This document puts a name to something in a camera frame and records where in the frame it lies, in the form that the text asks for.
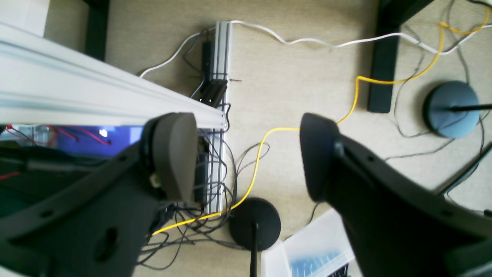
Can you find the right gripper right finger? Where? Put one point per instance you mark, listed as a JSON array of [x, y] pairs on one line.
[[395, 227]]

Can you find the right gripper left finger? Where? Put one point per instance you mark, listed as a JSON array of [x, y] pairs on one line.
[[62, 218]]

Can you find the clear plastic storage box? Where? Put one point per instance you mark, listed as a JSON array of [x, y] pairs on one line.
[[320, 249]]

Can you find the grey round stand base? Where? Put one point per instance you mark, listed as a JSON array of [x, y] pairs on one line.
[[452, 109]]

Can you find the black round stand base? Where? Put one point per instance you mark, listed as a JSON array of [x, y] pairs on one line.
[[256, 226]]

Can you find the black table leg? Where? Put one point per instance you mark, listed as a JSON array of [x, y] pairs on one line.
[[391, 15]]

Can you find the aluminium extrusion rail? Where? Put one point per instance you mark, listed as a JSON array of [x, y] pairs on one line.
[[218, 72]]

